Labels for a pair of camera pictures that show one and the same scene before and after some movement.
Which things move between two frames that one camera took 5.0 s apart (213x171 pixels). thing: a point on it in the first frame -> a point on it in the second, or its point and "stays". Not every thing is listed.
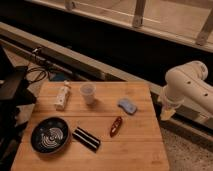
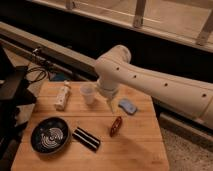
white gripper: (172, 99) -> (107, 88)
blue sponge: (127, 106) stays
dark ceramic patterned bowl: (50, 136) stays
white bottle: (62, 95) stays
